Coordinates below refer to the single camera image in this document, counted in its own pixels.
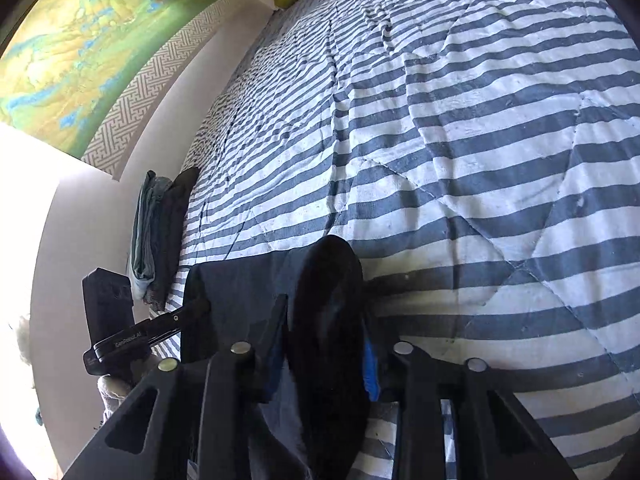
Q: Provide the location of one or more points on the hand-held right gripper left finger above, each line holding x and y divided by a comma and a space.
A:
267, 380

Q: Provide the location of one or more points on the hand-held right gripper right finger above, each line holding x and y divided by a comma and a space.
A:
371, 372

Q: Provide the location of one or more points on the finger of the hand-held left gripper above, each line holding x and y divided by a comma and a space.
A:
175, 321

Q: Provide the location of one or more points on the black pants with gold print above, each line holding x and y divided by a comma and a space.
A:
320, 340

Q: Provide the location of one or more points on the person's left hand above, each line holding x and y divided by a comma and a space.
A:
114, 395

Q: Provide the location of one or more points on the blue grey folded cloth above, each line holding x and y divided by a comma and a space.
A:
145, 235

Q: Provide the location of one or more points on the dark grey folded cloth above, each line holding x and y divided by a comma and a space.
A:
175, 230

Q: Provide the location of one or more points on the blue white striped bed blanket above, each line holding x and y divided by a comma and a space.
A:
450, 135

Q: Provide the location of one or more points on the wall map poster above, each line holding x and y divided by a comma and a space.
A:
95, 55

